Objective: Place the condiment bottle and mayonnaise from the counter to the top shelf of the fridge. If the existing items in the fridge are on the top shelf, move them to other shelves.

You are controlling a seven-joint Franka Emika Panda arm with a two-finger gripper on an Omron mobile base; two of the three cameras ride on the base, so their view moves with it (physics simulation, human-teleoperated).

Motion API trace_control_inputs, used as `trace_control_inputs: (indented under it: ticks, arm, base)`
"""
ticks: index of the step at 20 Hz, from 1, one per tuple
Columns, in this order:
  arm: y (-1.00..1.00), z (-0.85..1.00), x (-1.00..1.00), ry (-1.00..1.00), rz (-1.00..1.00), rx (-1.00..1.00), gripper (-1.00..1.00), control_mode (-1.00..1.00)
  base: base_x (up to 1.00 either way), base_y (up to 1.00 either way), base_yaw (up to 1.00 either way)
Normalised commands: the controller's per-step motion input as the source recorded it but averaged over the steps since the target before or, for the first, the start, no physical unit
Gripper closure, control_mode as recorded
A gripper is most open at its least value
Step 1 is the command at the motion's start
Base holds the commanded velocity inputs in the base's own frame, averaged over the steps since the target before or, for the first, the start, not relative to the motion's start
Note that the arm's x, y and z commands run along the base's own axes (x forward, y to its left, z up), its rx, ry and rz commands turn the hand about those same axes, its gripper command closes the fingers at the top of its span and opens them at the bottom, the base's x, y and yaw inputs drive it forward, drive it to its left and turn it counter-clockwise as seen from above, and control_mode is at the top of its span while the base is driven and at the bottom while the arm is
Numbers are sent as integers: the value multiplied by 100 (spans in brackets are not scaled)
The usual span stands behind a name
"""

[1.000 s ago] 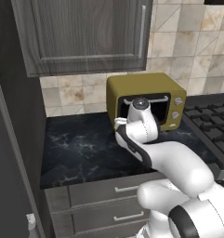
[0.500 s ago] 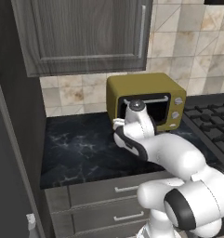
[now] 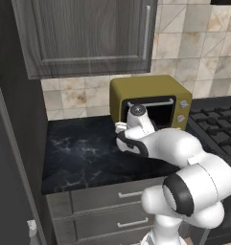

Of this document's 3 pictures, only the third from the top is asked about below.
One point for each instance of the grey wooden cupboard door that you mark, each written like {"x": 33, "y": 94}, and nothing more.
{"x": 88, "y": 35}

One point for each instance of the black range hood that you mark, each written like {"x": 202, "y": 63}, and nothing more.
{"x": 224, "y": 2}

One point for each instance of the black gas hob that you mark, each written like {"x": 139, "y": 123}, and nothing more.
{"x": 216, "y": 127}

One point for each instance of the grey drawer front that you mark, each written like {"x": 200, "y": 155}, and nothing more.
{"x": 94, "y": 196}
{"x": 97, "y": 226}

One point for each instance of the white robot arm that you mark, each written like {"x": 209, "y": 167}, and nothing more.
{"x": 196, "y": 178}

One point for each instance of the silver toaster oven knob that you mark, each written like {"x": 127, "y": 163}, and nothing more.
{"x": 180, "y": 118}
{"x": 184, "y": 103}

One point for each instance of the dark tall fridge housing panel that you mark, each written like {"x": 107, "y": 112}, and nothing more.
{"x": 21, "y": 79}

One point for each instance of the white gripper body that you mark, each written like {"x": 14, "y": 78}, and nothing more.
{"x": 120, "y": 127}

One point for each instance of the olive toaster oven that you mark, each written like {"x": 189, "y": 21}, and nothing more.
{"x": 145, "y": 86}

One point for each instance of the dark grey fridge door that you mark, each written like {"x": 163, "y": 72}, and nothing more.
{"x": 8, "y": 178}

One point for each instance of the black toaster oven door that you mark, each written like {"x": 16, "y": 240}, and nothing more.
{"x": 163, "y": 115}

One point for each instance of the grey base cabinet frame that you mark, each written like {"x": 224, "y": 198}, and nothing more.
{"x": 61, "y": 217}

